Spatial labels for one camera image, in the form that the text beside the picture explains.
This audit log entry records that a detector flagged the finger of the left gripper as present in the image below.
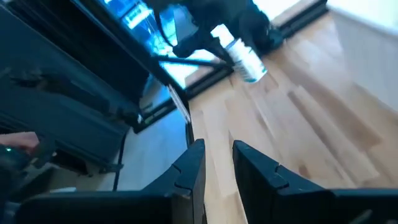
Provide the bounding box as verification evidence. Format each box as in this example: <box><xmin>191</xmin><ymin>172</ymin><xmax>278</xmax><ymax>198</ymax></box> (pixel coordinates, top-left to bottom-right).
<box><xmin>239</xmin><ymin>11</ymin><xmax>284</xmax><ymax>57</ymax></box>
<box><xmin>172</xmin><ymin>29</ymin><xmax>234</xmax><ymax>68</ymax></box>

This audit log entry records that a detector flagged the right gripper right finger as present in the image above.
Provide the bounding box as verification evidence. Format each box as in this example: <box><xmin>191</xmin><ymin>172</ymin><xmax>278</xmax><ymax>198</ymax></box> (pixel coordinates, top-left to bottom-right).
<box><xmin>231</xmin><ymin>139</ymin><xmax>398</xmax><ymax>224</ymax></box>

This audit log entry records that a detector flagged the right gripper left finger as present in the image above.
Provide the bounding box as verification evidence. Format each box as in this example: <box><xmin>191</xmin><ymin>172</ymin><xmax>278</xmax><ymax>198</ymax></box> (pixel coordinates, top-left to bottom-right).
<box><xmin>14</xmin><ymin>138</ymin><xmax>206</xmax><ymax>224</ymax></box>

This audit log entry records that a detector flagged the white plastic bottle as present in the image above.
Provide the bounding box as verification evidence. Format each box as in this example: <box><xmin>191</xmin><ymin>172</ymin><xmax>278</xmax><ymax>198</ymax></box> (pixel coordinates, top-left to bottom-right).
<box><xmin>210</xmin><ymin>23</ymin><xmax>269</xmax><ymax>84</ymax></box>

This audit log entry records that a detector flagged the white plastic basket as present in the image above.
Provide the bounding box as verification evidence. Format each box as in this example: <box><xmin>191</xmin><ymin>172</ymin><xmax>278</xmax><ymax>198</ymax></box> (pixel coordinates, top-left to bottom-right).
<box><xmin>326</xmin><ymin>0</ymin><xmax>398</xmax><ymax>113</ymax></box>

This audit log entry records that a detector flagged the person's hand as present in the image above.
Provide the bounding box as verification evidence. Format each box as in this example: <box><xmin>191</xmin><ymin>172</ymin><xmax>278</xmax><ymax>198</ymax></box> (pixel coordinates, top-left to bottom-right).
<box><xmin>0</xmin><ymin>131</ymin><xmax>40</xmax><ymax>155</ymax></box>

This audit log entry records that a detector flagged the black computer mouse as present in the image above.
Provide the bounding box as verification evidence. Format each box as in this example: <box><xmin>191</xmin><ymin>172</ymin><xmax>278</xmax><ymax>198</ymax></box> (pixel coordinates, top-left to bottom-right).
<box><xmin>0</xmin><ymin>144</ymin><xmax>22</xmax><ymax>169</ymax></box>

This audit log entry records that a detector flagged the black aluminium table frame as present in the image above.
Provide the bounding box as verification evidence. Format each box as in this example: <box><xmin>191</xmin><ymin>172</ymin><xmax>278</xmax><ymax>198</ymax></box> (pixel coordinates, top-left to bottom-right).
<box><xmin>130</xmin><ymin>0</ymin><xmax>330</xmax><ymax>147</ymax></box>

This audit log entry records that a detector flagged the silver metal bracket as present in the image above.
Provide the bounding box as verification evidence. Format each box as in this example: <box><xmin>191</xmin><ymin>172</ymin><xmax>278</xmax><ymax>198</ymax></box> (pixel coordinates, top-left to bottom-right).
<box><xmin>167</xmin><ymin>83</ymin><xmax>192</xmax><ymax>124</ymax></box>

